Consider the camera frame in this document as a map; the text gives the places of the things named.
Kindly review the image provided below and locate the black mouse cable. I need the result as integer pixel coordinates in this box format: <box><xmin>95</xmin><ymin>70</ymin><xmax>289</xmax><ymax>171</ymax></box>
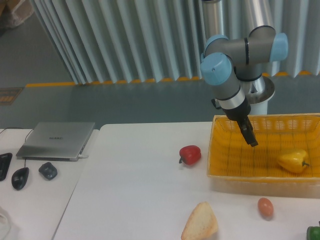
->
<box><xmin>0</xmin><ymin>127</ymin><xmax>34</xmax><ymax>169</ymax></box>

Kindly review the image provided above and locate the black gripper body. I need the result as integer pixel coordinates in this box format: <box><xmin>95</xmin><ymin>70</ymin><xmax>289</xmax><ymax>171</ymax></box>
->
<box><xmin>223</xmin><ymin>97</ymin><xmax>251</xmax><ymax>121</ymax></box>

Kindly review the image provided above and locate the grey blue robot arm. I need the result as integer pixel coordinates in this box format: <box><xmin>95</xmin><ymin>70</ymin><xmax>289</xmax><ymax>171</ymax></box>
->
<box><xmin>200</xmin><ymin>0</ymin><xmax>289</xmax><ymax>147</ymax></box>

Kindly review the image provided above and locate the white laptop cable plug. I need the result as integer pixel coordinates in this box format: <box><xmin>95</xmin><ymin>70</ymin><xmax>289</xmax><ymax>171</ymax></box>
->
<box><xmin>78</xmin><ymin>154</ymin><xmax>89</xmax><ymax>159</ymax></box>

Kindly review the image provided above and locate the slice of bread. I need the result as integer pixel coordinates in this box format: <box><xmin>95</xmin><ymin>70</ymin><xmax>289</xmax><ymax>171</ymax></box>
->
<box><xmin>181</xmin><ymin>201</ymin><xmax>219</xmax><ymax>240</ymax></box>

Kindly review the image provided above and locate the yellow bell pepper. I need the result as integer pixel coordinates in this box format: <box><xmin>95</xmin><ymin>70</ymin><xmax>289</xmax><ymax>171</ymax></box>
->
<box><xmin>276</xmin><ymin>148</ymin><xmax>310</xmax><ymax>174</ymax></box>

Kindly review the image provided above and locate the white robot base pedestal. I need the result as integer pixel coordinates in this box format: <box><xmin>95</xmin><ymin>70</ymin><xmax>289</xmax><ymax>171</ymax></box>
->
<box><xmin>240</xmin><ymin>75</ymin><xmax>275</xmax><ymax>115</ymax></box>

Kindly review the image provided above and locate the dark grey small device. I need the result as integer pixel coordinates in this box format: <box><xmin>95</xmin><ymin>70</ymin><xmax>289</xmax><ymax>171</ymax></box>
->
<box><xmin>38</xmin><ymin>162</ymin><xmax>58</xmax><ymax>181</ymax></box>

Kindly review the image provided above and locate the brown egg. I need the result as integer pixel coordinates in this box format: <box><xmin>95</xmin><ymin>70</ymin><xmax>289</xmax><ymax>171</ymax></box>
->
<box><xmin>257</xmin><ymin>197</ymin><xmax>274</xmax><ymax>218</ymax></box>

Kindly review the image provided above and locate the black computer mouse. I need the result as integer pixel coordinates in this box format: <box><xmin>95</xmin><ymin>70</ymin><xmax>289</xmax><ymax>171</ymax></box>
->
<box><xmin>11</xmin><ymin>167</ymin><xmax>30</xmax><ymax>191</ymax></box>

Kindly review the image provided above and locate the green pepper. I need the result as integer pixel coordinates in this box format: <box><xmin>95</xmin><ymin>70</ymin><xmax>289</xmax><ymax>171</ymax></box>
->
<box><xmin>306</xmin><ymin>226</ymin><xmax>320</xmax><ymax>240</ymax></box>

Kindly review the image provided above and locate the yellow plastic basket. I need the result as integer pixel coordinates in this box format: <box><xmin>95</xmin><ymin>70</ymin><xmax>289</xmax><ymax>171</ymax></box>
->
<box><xmin>206</xmin><ymin>113</ymin><xmax>320</xmax><ymax>184</ymax></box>

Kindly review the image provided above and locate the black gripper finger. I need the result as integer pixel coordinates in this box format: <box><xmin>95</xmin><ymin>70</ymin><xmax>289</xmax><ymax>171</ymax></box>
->
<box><xmin>243</xmin><ymin>117</ymin><xmax>258</xmax><ymax>147</ymax></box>
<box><xmin>237</xmin><ymin>119</ymin><xmax>249</xmax><ymax>144</ymax></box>

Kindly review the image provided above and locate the black keyboard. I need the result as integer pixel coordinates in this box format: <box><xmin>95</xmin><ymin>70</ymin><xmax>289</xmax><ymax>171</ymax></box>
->
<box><xmin>0</xmin><ymin>152</ymin><xmax>13</xmax><ymax>181</ymax></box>

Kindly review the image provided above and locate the red bell pepper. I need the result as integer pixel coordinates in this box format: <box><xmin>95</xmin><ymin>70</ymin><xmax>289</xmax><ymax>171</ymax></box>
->
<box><xmin>179</xmin><ymin>145</ymin><xmax>202</xmax><ymax>166</ymax></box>

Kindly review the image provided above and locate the silver laptop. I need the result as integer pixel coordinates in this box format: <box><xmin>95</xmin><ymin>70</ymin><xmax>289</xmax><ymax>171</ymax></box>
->
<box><xmin>16</xmin><ymin>122</ymin><xmax>95</xmax><ymax>162</ymax></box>

